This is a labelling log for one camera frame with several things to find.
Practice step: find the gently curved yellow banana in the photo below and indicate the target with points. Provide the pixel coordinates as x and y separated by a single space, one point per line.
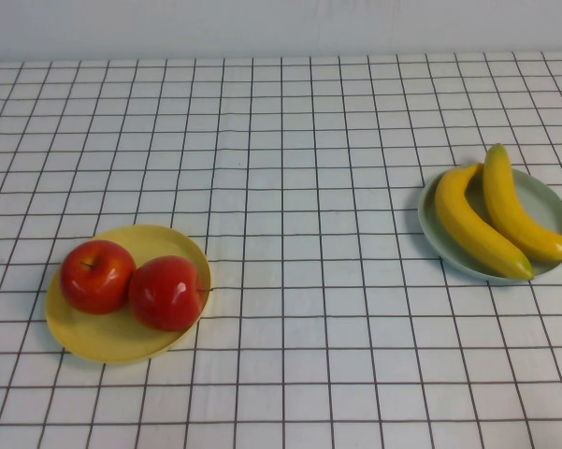
507 206

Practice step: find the red apple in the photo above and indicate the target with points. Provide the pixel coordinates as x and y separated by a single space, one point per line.
97 278
166 294

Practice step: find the white black-grid tablecloth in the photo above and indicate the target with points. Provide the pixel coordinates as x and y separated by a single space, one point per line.
280 140

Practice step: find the strongly curved yellow banana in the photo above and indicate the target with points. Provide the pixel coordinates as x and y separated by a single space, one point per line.
467 224

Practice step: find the pale green round plate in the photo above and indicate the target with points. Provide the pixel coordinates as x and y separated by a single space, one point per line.
547 210

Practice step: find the yellow round plate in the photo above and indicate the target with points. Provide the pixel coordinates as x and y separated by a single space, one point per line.
112 337

